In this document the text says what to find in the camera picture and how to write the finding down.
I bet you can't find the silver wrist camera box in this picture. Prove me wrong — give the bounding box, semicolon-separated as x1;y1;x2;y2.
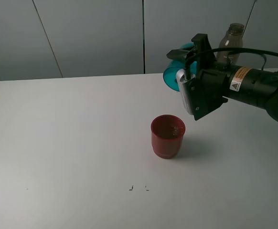
176;68;228;121

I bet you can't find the teal transparent plastic cup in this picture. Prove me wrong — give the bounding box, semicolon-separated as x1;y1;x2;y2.
163;42;197;92

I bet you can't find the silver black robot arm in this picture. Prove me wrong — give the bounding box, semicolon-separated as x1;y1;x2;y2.
167;33;278;122

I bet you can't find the smoky transparent water bottle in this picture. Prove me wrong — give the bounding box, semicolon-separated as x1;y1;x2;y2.
215;23;246;65

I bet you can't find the black camera cable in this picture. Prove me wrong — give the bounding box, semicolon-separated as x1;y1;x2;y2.
183;42;278;81

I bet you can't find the red plastic cup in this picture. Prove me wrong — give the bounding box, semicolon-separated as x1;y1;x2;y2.
150;114;186;159

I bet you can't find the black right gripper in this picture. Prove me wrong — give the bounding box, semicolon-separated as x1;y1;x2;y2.
166;33;278;107

